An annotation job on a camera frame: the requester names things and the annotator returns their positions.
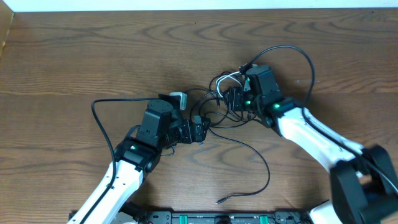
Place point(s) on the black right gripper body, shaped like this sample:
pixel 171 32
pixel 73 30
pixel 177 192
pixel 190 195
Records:
pixel 234 99

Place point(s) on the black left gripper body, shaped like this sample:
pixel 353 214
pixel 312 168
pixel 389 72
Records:
pixel 198 128

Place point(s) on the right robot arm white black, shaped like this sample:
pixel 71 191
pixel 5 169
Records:
pixel 363 180

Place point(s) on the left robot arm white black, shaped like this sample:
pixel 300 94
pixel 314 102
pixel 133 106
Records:
pixel 137 155

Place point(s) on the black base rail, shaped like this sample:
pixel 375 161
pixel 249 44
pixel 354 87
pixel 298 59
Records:
pixel 132 213

